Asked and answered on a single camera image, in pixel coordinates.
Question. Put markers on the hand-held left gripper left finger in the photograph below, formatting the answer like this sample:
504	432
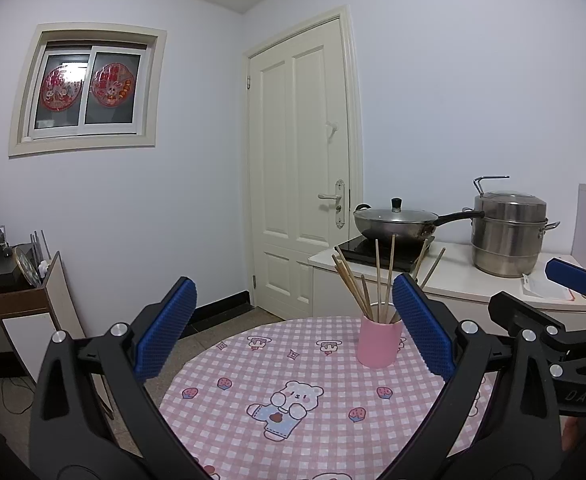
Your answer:
165	330

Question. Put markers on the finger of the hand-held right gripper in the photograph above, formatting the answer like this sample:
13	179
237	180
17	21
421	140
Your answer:
513	310
573	272

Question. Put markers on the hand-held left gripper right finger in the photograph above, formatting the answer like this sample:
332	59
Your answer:
425	330

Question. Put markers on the pink cup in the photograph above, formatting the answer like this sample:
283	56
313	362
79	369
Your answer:
379	342

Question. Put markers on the bunch of bamboo chopsticks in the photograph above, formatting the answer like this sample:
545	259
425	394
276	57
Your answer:
385	280

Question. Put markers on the person's right hand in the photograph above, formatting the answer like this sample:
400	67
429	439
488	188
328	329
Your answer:
570	435

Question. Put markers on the white counter cabinet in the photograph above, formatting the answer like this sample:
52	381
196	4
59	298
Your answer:
468	285

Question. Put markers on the stainless steel steamer pot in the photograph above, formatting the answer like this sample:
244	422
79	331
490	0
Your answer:
508	240

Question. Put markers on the black induction cooker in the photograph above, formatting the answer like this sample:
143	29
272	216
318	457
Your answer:
363	255

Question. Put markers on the pink checked tablecloth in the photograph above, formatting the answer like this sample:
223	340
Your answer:
323	380

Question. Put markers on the glass wok lid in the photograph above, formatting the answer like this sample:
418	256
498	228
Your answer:
397	212

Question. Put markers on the white side cabinet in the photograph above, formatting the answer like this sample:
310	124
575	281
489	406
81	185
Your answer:
28	325

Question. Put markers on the round metal clock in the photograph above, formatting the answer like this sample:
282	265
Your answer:
25	267

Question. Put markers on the cream panelled door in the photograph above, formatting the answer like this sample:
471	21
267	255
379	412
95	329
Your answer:
298	160

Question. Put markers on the red round window decoration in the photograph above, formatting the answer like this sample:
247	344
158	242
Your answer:
112	85
62	87

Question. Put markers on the cream framed window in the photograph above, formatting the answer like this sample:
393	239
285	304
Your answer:
90	87

